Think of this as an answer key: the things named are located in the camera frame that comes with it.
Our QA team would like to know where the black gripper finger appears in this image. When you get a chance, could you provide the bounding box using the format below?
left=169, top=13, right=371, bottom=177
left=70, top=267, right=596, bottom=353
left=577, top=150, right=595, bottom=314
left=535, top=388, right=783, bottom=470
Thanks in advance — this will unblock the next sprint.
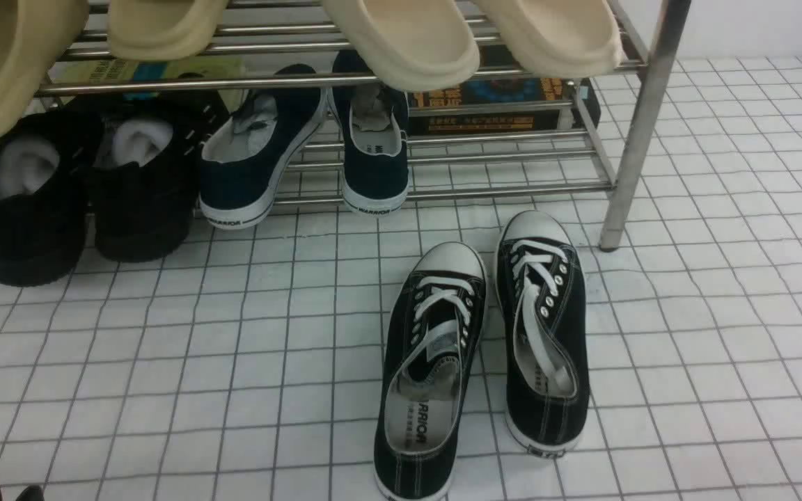
left=14, top=485, right=45, bottom=501

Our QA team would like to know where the navy canvas sneaker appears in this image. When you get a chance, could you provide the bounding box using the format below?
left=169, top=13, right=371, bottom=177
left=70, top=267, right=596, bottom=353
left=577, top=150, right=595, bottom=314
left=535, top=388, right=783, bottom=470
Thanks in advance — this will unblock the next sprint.
left=198, top=88, right=326, bottom=230
left=328, top=81, right=410, bottom=216

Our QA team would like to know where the navy canvas sneaker right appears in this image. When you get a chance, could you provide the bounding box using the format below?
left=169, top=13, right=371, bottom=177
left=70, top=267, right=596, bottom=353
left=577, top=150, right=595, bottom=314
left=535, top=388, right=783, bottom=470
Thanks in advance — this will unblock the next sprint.
left=328, top=81, right=410, bottom=216

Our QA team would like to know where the navy canvas sneaker left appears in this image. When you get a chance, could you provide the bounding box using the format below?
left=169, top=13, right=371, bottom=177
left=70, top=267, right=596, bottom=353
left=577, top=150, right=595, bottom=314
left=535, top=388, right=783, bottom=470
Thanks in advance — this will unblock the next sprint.
left=198, top=88, right=326, bottom=230

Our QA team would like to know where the black canvas lace-up sneaker left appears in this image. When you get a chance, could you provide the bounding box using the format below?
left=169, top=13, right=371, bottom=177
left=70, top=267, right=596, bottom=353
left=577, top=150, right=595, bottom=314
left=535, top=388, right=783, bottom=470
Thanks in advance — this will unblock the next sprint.
left=373, top=241, right=488, bottom=500

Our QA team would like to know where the black knit sneaker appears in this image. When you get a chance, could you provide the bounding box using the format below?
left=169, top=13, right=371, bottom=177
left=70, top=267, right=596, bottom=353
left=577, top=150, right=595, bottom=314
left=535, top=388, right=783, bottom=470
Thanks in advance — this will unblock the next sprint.
left=80, top=90, right=228, bottom=262
left=0, top=109, right=103, bottom=287

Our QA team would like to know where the black canvas lace-up sneaker right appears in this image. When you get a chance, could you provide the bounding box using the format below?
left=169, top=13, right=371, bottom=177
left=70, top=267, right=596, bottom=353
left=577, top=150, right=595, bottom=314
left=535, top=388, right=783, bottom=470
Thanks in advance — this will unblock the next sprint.
left=493, top=210, right=591, bottom=459

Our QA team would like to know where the black canvas lace-up sneaker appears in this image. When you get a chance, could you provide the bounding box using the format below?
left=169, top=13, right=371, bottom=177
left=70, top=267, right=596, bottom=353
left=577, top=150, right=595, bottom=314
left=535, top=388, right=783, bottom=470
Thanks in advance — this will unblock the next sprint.
left=373, top=241, right=488, bottom=500
left=493, top=210, right=591, bottom=459

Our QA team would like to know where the black orange box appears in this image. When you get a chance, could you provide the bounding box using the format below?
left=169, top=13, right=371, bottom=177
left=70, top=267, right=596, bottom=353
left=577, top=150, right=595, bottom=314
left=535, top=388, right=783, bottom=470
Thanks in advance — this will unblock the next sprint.
left=408, top=77, right=601, bottom=136

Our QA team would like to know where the beige slipper far right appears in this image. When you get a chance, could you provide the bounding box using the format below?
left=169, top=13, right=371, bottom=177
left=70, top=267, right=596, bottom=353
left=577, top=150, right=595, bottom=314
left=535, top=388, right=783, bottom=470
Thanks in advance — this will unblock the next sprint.
left=476, top=1, right=624, bottom=79

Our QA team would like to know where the beige slipper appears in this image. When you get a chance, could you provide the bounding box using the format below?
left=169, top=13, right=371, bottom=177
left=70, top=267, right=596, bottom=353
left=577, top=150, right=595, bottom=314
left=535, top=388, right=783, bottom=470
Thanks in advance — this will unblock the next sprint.
left=321, top=1, right=480, bottom=92
left=476, top=1, right=624, bottom=79
left=0, top=1, right=90, bottom=137
left=107, top=1, right=229, bottom=61

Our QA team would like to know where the beige slipper far left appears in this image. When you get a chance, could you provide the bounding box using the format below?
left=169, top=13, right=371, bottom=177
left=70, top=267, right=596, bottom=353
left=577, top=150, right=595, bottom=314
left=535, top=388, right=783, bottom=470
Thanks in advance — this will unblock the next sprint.
left=0, top=1, right=90, bottom=137

